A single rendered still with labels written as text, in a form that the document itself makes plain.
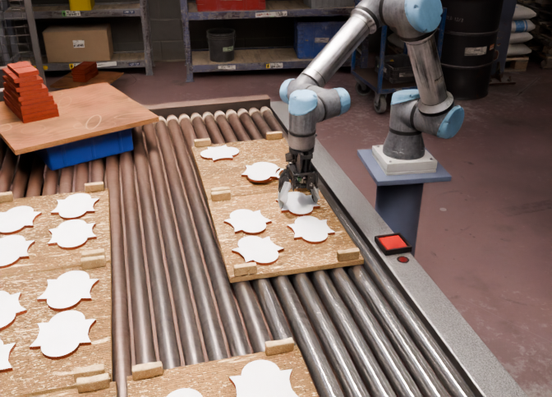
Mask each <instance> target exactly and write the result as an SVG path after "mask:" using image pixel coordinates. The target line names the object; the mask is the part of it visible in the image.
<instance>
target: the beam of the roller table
mask: <svg viewBox="0 0 552 397"><path fill-rule="evenodd" d="M288 105H289V104H286V103H284V102H283V101H275V102H270V110H271V111H272V112H273V115H274V116H275V118H276V119H277V120H278V122H279V124H280V125H281V126H282V128H283V129H284V131H285V132H286V133H287V134H288V115H289V112H288ZM312 154H313V159H311V162H312V164H313V165H314V167H315V169H316V170H317V172H318V178H319V179H320V181H321V182H322V183H323V184H324V186H325V187H326V189H327V190H328V191H329V193H330V195H331V196H332V197H333V199H335V201H336V202H337V204H338V205H339V207H340V208H341V210H342V211H343V213H344V214H345V215H346V216H347V218H348V219H349V220H350V222H351V223H352V225H353V226H354V228H355V229H356V231H357V232H358V233H359V234H360V235H361V237H362V239H363V240H364V241H365V243H366V245H367V246H368V247H369V249H371V251H372V252H373V254H374V255H375V257H376V258H377V260H378V261H379V263H380V264H381V265H382V266H383V267H384V269H385V270H386V272H387V273H388V275H389V276H390V278H391V279H392V281H393V282H394V283H395V284H396V285H397V287H398V289H399V290H400V291H401V293H402V295H403V296H404V297H405V299H406V300H407V301H408V302H409V304H410V305H411V306H412V308H413V310H414V311H415V312H416V314H417V315H418V316H419V317H420V319H421V320H422V322H423V323H424V325H425V326H426V328H427V329H428V331H429V332H430V333H431V334H432V335H433V337H434V338H435V340H436V341H437V343H438V344H439V346H440V347H441V348H442V349H443V351H444V352H445V354H446V355H447V356H448V358H449V360H450V361H451V362H452V364H453V365H454V366H455V367H456V369H457V370H458V372H459V373H460V375H461V376H462V378H463V379H464V381H465V382H466V383H467V384H468V385H469V387H470V388H471V390H472V391H473V393H474V394H475V396H476V397H528V396H527V395H526V394H525V392H524V391H523V390H522V388H521V387H520V386H519V385H518V384H517V382H516V381H515V380H514V379H513V378H512V377H511V376H510V374H509V373H508V372H507V371H506V369H505V368H504V367H503V365H502V364H501V363H500V362H499V360H498V359H497V358H496V357H495V355H494V354H492V352H491V351H490V350H489V349H488V347H487V346H486V345H485V344H484V342H483V341H482V340H481V338H480V337H479V336H478V335H477V334H476V332H475V331H474V330H473V329H472V328H471V327H470V326H469V324H468V323H467V322H466V321H465V319H464V318H463V317H462V315H461V314H460V313H459V312H458V310H457V309H456V308H455V307H454V305H453V304H452V303H451V302H450V301H449V300H448V299H447V297H446V296H445V295H444V294H443V292H442V291H441V290H440V289H439V287H438V286H437V285H436V284H435V282H434V281H433V280H432V278H431V277H430V276H429V275H428V274H427V273H426V272H425V271H424V269H423V268H422V267H421V265H420V264H419V263H418V262H417V261H416V259H415V258H414V257H413V255H412V254H411V253H410V252H406V253H401V254H395V255H390V256H386V255H385V254H384V253H383V252H382V251H381V250H380V248H379V247H378V245H377V244H376V243H375V236H378V235H384V234H390V233H394V232H393V231H392V230H391V228H390V227H389V226H388V225H387V224H386V223H385V222H384V221H383V219H382V218H381V217H380V215H379V214H378V213H377V212H376V211H375V209H374V208H373V207H372V205H371V204H370V203H369V202H368V200H367V199H366V198H365V197H364V196H363V195H362V194H361V192H360V191H359V190H358V189H357V187H356V186H355V185H354V184H353V182H352V181H351V180H350V178H349V177H348V176H347V175H346V174H345V172H343V171H342V169H341V168H340V167H339V166H338V164H337V163H336V162H335V161H334V159H333V158H332V157H331V155H330V154H329V153H328V152H327V150H326V149H325V148H324V147H323V146H322V145H321V144H320V142H319V141H318V140H317V139H316V138H315V150H314V152H313V153H312ZM399 256H405V257H407V258H408V259H409V262H408V263H401V262H399V261H398V260H397V258H398V257H399Z"/></svg>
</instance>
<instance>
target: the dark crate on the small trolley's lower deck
mask: <svg viewBox="0 0 552 397"><path fill-rule="evenodd" d="M386 62H394V63H391V64H388V63H386ZM379 63H380V56H375V66H374V68H375V69H374V71H375V72H377V73H379ZM383 78H385V79H386V80H388V81H390V82H391V83H392V84H398V83H408V82H416V79H415V76H414V73H413V70H412V64H411V61H410V58H409V56H408V55H406V54H405V53H401V54H390V55H384V70H383Z"/></svg>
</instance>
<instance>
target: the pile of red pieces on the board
mask: <svg viewBox="0 0 552 397"><path fill-rule="evenodd" d="M2 72H3V73H4V74H5V76H2V78H3V80H4V81H5V82H3V86H4V90H2V91H3V94H4V96H3V99H4V101H5V104H6V106H7V107H8V108H9V109H10V110H11V111H12V112H13V113H14V114H15V115H16V116H17V117H18V118H19V119H20V120H21V121H22V122H23V123H28V122H35V121H39V120H44V119H48V118H55V117H59V112H58V105H57V104H56V103H55V102H54V100H53V96H52V95H51V94H49V92H48V87H47V86H46V85H44V84H43V83H44V81H43V79H42V78H41V77H40V76H38V74H39V70H37V69H36V68H35V67H33V66H32V65H31V64H29V63H28V62H16V63H11V64H7V67H6V68H3V69H2Z"/></svg>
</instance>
